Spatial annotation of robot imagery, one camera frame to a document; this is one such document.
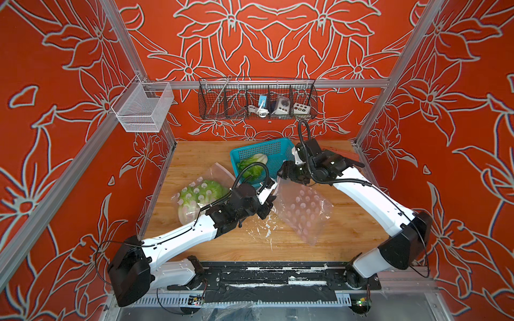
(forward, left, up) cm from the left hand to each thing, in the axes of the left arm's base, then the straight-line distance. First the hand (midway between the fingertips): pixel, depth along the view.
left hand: (275, 194), depth 74 cm
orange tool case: (+46, -43, -19) cm, 65 cm away
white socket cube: (+43, -11, +10) cm, 46 cm away
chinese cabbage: (+20, +10, -13) cm, 26 cm away
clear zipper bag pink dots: (+18, +28, -13) cm, 36 cm away
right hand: (+7, -1, +4) cm, 8 cm away
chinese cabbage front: (+3, +33, -10) cm, 35 cm away
